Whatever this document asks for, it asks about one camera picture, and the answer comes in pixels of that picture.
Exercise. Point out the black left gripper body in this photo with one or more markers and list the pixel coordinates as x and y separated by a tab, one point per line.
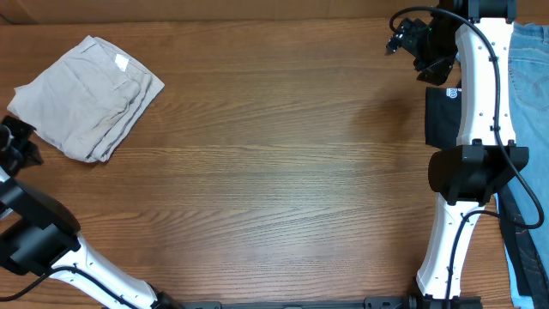
15	148

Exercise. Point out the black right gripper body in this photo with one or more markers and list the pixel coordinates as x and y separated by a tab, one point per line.
433	50

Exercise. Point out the beige khaki shorts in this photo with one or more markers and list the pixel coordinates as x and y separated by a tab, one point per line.
87	102

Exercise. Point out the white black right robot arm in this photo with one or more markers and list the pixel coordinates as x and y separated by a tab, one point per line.
485	156

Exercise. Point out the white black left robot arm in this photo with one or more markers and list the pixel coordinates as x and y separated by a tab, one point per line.
47	239

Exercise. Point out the black printed t-shirt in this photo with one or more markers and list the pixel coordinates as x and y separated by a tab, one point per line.
442	121

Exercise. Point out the brown cardboard backboard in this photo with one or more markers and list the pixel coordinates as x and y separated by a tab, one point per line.
111	11

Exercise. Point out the blue denim jeans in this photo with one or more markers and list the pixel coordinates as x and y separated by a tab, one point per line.
527	250

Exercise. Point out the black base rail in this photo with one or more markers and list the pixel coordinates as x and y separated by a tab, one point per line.
377	302

